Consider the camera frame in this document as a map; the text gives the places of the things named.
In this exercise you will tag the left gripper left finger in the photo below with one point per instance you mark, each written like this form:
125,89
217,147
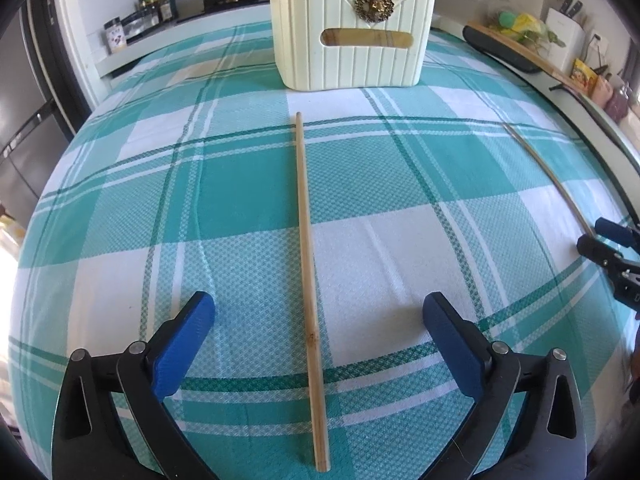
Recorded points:
149,372

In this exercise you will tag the finger of the right gripper afar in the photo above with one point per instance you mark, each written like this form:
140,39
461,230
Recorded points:
622,273

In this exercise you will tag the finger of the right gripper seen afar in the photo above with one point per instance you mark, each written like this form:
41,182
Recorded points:
626,236

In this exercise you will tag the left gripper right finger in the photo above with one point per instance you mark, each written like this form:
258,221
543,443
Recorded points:
486,376

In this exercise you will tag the wooden chopstick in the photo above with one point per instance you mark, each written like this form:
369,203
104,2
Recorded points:
317,398
571,205

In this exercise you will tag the pink cup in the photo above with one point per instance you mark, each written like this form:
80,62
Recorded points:
602,92

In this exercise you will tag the wooden cutting board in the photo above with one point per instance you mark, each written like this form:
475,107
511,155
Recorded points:
545,66

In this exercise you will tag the white knife block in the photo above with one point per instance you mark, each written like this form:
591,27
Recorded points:
566,35

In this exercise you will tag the black board holder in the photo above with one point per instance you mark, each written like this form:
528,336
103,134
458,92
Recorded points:
490,46

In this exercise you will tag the plastic bag with items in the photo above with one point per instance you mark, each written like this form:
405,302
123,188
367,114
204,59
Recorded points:
505,17

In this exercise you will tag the stainless steel refrigerator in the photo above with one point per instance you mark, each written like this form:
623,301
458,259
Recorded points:
42,106

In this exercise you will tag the white spice shaker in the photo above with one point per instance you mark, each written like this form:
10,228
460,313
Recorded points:
115,35

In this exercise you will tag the cream utensil holder box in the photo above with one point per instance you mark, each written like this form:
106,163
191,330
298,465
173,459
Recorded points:
341,44

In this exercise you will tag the sauce bottles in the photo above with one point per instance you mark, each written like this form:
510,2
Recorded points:
166,9

